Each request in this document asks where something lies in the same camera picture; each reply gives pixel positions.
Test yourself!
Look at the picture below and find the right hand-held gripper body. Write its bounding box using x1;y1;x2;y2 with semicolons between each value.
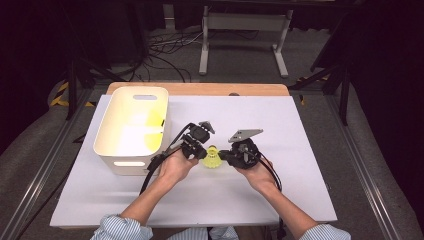
227;128;264;170

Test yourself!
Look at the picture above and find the yellow black hazard tape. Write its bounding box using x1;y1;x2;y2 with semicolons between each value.
49;81;96;108

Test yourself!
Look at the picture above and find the black tripod stand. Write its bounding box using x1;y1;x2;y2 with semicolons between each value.
288;59;351;126
65;56;129;121

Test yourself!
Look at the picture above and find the person's right hand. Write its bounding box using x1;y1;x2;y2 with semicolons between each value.
234;158;280;195

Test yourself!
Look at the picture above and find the aluminium floor rail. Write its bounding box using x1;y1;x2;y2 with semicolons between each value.
324;94;414;240
0;88;101;240

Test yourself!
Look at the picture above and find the wooden table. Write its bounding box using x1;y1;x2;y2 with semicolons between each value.
56;81;334;232

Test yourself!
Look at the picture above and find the grey metal stand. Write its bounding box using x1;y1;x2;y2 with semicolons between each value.
198;5;294;79

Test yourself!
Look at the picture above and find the person's left hand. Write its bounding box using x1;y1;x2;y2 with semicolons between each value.
157;148;200;186

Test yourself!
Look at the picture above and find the bundle of black floor cables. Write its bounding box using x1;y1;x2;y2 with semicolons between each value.
109;29;261;84

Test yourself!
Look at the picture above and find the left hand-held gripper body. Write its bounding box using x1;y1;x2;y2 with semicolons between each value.
180;120;216;159

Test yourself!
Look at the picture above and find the white plastic bin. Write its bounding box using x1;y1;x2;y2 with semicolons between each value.
92;85;172;177

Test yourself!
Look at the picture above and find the dark curtain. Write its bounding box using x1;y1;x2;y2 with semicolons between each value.
313;0;424;228
0;0;111;149

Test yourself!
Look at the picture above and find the white table cover sheet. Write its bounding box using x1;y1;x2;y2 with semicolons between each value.
49;94;338;229

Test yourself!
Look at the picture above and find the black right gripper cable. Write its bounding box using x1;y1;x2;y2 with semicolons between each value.
256;151;288;240

